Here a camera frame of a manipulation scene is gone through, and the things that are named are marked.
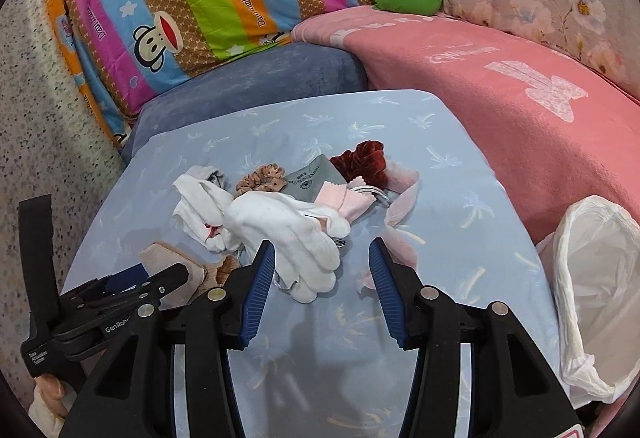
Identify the grey pouch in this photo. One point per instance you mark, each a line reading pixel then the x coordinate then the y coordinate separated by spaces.
pixel 310 178

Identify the pink gauze strip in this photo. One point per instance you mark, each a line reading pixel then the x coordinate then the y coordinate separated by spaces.
pixel 400 208

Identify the brown sock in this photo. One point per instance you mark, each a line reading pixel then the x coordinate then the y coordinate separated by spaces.
pixel 225 268

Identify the white glove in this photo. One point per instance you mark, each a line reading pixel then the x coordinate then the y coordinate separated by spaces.
pixel 280 228

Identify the small white sock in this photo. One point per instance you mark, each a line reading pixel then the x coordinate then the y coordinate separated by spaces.
pixel 335 223

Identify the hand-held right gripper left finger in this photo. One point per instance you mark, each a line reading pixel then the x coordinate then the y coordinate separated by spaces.
pixel 257 298

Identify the person's left hand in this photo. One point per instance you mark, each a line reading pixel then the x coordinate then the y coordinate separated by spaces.
pixel 50 388

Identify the dark red velvet scrunchie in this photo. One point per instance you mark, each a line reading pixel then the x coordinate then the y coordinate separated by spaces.
pixel 360 163

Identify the pink blanket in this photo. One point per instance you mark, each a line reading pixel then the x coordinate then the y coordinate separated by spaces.
pixel 475 108

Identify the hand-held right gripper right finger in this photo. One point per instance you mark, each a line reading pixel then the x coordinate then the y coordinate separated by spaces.
pixel 387 298

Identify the white plastic bag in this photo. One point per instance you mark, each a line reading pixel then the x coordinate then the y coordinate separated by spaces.
pixel 590 293

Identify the beige sock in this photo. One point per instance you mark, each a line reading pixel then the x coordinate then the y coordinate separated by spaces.
pixel 165 258

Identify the white sock with red print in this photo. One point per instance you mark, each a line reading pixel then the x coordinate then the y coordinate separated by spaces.
pixel 210 233

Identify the brown scrunchie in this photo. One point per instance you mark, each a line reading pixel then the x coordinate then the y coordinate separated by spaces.
pixel 260 178

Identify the small pink cloth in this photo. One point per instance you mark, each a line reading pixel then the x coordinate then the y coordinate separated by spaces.
pixel 340 200

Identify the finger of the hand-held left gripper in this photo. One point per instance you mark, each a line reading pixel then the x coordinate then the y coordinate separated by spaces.
pixel 170 280
pixel 95 333

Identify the blue-grey cushion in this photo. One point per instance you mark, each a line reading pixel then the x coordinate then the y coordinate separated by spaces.
pixel 240 78

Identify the speckled white bed sheet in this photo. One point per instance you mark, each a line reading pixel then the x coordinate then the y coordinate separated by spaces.
pixel 30 143

